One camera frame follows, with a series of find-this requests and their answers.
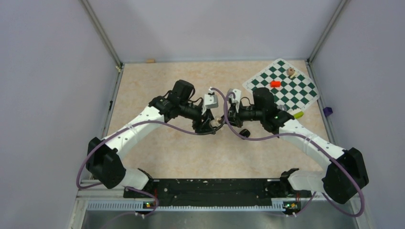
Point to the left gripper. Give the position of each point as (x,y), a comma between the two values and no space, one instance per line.
(202,127)

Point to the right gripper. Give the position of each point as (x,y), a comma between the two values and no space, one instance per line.
(234,117)

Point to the white earbud charging case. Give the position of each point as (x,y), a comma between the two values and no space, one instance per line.
(217,121)

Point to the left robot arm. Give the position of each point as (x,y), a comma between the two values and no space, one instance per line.
(104,157)

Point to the black earbud case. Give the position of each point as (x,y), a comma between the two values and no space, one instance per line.
(244,134)

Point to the black microphone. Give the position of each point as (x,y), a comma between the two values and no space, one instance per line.
(282,107)

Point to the red block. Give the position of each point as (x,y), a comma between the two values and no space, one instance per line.
(275,84)

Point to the green white chessboard mat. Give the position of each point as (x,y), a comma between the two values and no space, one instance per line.
(299,92)

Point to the yellow green white block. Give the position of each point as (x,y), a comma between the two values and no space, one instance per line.
(298,115)

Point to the small beige figurine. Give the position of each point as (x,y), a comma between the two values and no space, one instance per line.
(291,72)

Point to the purple object at right edge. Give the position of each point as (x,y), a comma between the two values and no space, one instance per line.
(327,111)

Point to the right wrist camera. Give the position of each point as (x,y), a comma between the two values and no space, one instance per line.
(234,96)

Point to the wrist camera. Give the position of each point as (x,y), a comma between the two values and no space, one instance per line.
(234,96)
(210,101)

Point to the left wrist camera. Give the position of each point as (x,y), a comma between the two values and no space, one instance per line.
(210,101)

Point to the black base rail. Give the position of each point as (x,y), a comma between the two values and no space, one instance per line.
(225,192)

